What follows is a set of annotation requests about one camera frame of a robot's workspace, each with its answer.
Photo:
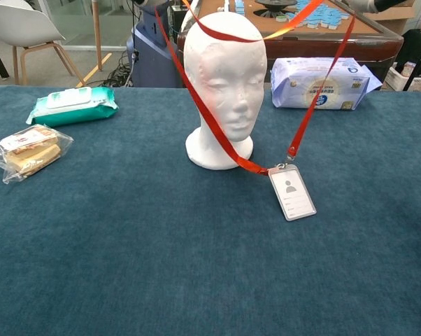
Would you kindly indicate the biscuits in clear bag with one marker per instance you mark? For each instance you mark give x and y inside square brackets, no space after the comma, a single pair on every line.
[32,154]

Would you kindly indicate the white ID badge holder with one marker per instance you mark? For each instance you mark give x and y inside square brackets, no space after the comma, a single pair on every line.
[292,192]

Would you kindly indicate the brown cardboard box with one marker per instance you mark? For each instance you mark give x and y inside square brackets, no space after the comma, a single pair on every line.
[396,19]

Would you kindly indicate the blue felt table cover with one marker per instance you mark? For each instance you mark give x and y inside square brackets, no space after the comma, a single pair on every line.
[161,245]

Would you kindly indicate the blue mahjong tiles pile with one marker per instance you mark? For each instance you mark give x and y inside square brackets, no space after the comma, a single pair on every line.
[322,17]

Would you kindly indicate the black bag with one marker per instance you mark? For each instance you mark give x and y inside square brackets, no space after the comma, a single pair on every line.
[413,45]

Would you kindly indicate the brown mahjong table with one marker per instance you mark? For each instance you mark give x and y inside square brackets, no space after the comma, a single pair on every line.
[371,43]

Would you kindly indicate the black round wheel part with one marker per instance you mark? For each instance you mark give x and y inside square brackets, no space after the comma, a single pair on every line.
[273,10]

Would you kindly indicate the white blue tissue pack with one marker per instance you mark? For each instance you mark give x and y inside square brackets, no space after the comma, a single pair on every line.
[319,87]

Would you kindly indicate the white storage box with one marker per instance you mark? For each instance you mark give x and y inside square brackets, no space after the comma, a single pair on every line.
[396,78]

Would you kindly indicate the blue mobile robot base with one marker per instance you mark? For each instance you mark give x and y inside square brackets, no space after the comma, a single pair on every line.
[151,56]

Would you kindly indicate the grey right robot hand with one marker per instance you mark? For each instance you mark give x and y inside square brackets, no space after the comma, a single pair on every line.
[371,5]

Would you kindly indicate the white chair wooden legs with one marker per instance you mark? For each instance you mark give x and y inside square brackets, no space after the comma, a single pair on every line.
[18,24]

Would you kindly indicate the light wooden pole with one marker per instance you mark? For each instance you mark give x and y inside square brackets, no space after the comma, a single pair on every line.
[97,35]

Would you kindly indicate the green wet wipes pack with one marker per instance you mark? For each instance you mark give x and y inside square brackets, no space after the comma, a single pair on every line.
[74,108]

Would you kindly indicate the white foam mannequin head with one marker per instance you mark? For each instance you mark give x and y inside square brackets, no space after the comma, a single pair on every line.
[224,70]

